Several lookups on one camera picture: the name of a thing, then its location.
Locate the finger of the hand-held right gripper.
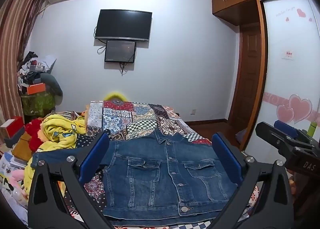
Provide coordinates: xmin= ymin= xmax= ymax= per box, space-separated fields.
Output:
xmin=273 ymin=120 xmax=320 ymax=148
xmin=255 ymin=121 xmax=314 ymax=156

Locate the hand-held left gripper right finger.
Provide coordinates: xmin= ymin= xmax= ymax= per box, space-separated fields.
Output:
xmin=207 ymin=132 xmax=295 ymax=229

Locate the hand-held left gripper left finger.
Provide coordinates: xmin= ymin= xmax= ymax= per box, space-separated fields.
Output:
xmin=27 ymin=132 xmax=118 ymax=229

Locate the blue denim jacket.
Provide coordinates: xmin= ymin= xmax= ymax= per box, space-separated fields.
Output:
xmin=32 ymin=127 xmax=241 ymax=221

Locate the pale blue cloth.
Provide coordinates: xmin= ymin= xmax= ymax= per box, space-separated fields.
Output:
xmin=235 ymin=129 xmax=248 ymax=143

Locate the green bottle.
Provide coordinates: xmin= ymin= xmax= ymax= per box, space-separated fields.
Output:
xmin=307 ymin=122 xmax=318 ymax=137

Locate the yellow cartoon blanket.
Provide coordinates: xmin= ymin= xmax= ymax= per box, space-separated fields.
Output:
xmin=24 ymin=113 xmax=88 ymax=197

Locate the patchwork printed bedspread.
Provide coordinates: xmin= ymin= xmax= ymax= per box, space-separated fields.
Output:
xmin=60 ymin=100 xmax=260 ymax=229

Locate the yellow fuzzy item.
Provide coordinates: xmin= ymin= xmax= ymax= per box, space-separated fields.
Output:
xmin=104 ymin=91 xmax=128 ymax=101

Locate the brown wooden door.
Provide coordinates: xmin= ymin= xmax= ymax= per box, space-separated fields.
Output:
xmin=231 ymin=23 xmax=262 ymax=125

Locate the red plush toy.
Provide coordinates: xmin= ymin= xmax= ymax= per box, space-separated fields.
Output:
xmin=25 ymin=119 xmax=48 ymax=152

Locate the brown cardboard box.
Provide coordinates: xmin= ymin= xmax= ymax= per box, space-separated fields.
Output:
xmin=11 ymin=132 xmax=33 ymax=162

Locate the green patterned cloth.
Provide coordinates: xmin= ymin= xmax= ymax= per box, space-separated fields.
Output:
xmin=21 ymin=92 xmax=55 ymax=117

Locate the pink plush toy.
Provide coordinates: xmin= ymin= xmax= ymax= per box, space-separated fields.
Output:
xmin=5 ymin=169 xmax=28 ymax=202

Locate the stack of printed magazines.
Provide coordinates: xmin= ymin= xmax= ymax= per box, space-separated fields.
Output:
xmin=0 ymin=152 xmax=28 ymax=177

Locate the red and white box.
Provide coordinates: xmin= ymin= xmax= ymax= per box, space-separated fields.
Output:
xmin=0 ymin=116 xmax=25 ymax=140

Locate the orange box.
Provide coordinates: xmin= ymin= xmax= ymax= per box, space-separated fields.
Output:
xmin=27 ymin=83 xmax=46 ymax=95

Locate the pile of household clutter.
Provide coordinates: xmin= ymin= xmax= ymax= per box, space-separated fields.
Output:
xmin=16 ymin=51 xmax=57 ymax=95

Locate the brown striped curtain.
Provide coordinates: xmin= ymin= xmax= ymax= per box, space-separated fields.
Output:
xmin=0 ymin=0 xmax=52 ymax=140

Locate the black television cable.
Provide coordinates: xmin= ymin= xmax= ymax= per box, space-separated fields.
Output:
xmin=94 ymin=27 xmax=107 ymax=55

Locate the small black wall monitor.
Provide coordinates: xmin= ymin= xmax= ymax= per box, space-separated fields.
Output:
xmin=104 ymin=40 xmax=137 ymax=63

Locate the black wall television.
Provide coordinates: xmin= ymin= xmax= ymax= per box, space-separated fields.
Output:
xmin=94 ymin=9 xmax=152 ymax=42

